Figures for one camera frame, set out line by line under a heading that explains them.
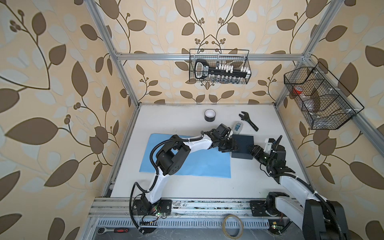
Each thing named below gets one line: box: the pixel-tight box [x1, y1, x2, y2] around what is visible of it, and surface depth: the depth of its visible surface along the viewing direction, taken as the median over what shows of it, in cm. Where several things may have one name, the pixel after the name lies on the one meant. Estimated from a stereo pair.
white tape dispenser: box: [232, 121, 244, 135], surface depth 104 cm
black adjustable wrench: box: [238, 111, 259, 132], surface depth 114 cm
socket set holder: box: [194, 59, 252, 82], surface depth 86 cm
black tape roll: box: [204, 109, 217, 122], surface depth 114 cm
